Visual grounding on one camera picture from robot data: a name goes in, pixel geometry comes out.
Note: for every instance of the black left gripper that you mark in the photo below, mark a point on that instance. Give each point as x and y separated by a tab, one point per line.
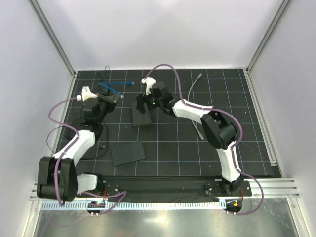
111	100

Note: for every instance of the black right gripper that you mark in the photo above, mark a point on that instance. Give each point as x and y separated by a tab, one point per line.
142	98

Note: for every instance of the aluminium frame rail front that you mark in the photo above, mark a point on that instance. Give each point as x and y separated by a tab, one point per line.
264	187

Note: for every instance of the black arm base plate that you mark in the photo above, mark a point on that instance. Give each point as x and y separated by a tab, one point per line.
172	189

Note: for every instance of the black grid work mat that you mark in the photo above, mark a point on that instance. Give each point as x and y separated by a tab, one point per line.
172	145

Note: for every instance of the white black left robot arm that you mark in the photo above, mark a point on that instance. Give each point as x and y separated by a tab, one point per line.
57	176

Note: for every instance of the white slotted cable duct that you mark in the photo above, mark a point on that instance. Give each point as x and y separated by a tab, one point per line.
100	206

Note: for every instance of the aluminium frame post left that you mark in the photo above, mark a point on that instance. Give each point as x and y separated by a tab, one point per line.
51	34

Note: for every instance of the black network switch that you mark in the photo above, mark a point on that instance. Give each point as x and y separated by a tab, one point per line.
139	119
127	153

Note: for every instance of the aluminium frame post right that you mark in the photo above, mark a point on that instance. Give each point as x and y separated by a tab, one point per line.
282	9

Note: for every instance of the aluminium frame post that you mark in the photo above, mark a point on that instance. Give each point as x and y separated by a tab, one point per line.
51	34
282	9

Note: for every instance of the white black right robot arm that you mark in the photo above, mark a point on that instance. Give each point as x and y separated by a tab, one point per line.
219	128

